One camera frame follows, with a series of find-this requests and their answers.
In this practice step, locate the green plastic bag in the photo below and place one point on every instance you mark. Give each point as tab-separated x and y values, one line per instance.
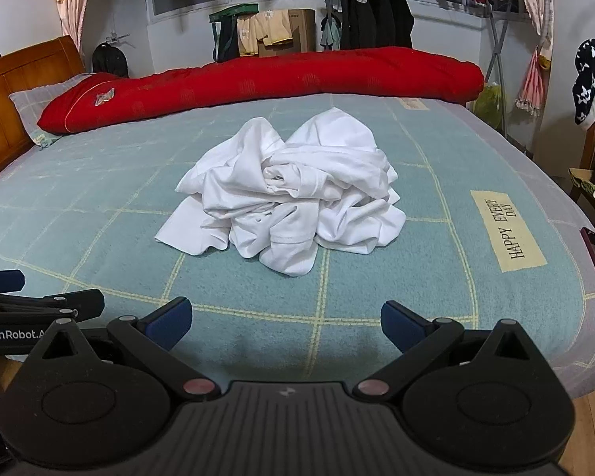
488	104

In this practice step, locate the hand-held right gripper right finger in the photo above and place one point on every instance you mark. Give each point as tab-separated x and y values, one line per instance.
399	325

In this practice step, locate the navy star-print garment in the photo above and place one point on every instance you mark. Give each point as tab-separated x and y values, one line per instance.
592	79

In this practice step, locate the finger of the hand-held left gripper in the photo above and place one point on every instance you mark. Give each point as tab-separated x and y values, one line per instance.
2	280
29	305

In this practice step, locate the cardboard box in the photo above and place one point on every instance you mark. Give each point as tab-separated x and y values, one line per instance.
302	29

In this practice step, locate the black backpack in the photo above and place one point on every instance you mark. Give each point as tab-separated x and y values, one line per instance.
110	62

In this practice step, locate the white printed sweatshirt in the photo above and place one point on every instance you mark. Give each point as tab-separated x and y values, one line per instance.
287	193

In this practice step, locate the wooden headboard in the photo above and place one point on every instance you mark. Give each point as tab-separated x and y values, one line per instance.
10	79

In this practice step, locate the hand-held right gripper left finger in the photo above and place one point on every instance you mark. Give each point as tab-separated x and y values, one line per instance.
171	320

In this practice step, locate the grey checked pillow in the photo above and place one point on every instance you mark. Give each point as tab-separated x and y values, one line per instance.
27	104

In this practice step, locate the red quilt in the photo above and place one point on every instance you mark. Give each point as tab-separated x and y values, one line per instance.
277	74

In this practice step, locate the grey-green garment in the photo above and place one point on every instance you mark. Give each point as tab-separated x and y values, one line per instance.
330	34

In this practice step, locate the metal drying rack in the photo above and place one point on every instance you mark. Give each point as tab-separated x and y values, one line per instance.
496	15

